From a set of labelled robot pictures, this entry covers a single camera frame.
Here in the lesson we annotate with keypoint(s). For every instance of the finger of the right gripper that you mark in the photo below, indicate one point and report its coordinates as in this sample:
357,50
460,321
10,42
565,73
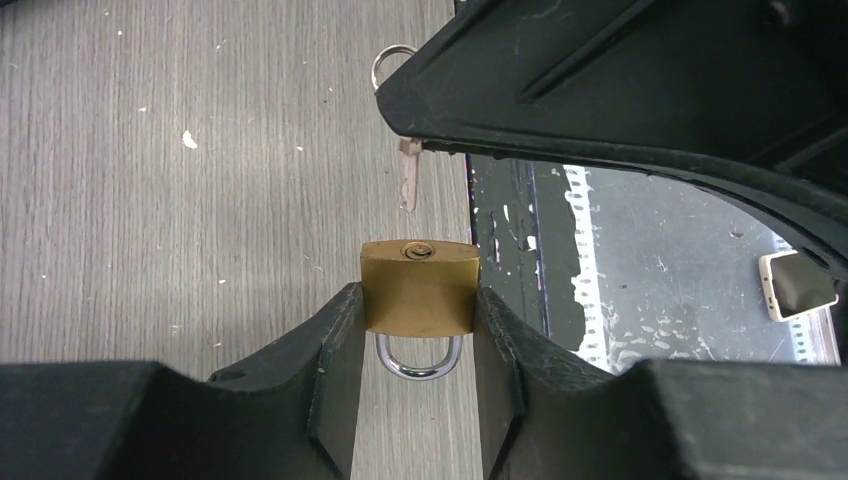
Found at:
745,99

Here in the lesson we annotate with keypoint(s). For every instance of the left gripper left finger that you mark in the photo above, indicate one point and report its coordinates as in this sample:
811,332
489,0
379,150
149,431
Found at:
290,409

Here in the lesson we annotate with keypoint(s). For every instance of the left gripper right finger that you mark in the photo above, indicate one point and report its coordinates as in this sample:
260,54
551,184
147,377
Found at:
508,355

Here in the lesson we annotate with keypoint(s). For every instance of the small brass padlock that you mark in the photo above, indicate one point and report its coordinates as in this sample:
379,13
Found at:
420,289

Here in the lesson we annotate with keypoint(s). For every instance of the white smartphone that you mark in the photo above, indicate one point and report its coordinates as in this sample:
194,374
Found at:
794,286

